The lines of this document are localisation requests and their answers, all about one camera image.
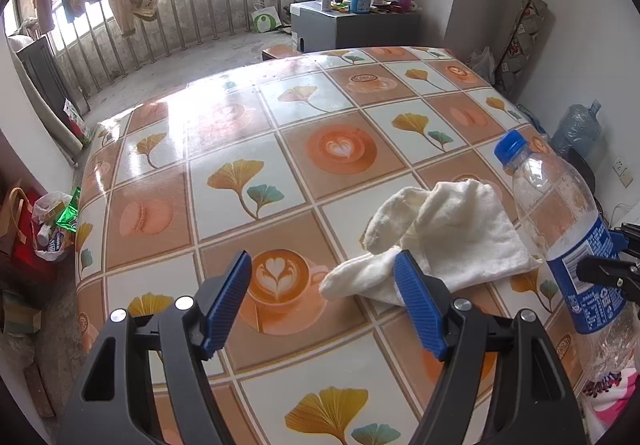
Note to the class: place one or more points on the beige wall switch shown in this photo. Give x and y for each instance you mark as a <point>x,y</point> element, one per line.
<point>626,178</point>

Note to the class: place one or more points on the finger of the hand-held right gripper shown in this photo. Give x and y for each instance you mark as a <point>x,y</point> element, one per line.
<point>625,237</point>
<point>600,270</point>

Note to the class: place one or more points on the shiny green packet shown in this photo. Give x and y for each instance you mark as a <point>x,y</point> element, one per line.
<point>67,215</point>

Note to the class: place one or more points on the brown paper bag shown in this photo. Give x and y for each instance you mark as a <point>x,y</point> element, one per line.
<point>11,220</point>

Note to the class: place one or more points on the grey cabinet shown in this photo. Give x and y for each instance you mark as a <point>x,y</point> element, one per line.
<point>350,27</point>

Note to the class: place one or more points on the green cardboard box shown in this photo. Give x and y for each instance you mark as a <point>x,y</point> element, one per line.
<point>20,317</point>

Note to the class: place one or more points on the red green snack packet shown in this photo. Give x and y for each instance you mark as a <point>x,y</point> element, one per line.
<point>75,117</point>

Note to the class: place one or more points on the large blue water jug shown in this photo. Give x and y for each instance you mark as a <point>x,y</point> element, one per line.
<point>577,127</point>

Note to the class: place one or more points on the printed tablecloth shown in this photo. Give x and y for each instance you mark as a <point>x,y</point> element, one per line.
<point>300,175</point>

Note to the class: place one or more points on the white green shopping bag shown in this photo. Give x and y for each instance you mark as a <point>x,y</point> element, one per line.
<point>265,17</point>

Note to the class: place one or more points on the clear plastic bottle blue label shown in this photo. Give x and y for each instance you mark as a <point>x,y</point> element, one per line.
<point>555,205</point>

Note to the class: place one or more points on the plastic bag of rubbish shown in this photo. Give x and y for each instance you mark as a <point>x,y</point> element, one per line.
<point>50,237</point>

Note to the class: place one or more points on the dark board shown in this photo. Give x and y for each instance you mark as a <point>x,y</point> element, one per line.
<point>42,70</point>

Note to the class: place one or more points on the person's pink fluffy clothing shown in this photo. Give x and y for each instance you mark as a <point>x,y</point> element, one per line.
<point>610,405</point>

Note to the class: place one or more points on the brown stool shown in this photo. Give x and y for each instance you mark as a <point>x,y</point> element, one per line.
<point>277,53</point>

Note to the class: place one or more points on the white plastic bag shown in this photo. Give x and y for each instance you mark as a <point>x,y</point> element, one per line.
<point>482,64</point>

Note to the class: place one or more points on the dark grey rice cooker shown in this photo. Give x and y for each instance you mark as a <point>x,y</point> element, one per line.
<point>585,170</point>

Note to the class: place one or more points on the white wall socket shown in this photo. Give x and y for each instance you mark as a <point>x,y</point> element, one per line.
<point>621,163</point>

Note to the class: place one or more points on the white towel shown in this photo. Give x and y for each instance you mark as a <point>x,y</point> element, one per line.
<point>450,235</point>

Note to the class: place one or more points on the rolled patterned mat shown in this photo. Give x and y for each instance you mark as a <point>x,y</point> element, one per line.
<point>525,40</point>

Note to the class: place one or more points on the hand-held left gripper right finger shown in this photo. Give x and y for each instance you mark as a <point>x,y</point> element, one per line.
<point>420,305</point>

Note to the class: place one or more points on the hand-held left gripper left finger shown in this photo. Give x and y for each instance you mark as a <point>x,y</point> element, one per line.
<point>225,305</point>

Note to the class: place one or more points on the red bag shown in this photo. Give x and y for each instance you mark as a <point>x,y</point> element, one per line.
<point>25,260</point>

